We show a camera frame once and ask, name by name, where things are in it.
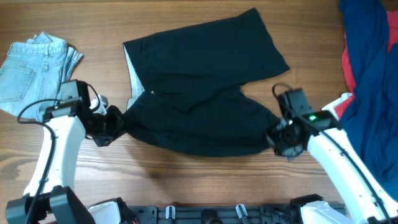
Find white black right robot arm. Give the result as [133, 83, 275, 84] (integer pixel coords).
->
[266, 88, 397, 223]

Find blue garment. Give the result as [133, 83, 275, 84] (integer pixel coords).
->
[339, 0, 397, 200]

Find folded light blue jeans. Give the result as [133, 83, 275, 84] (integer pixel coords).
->
[1, 32, 83, 121]

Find black shorts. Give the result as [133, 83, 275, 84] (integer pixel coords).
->
[123, 8, 289, 157]

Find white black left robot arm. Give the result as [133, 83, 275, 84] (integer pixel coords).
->
[5, 80, 138, 223]

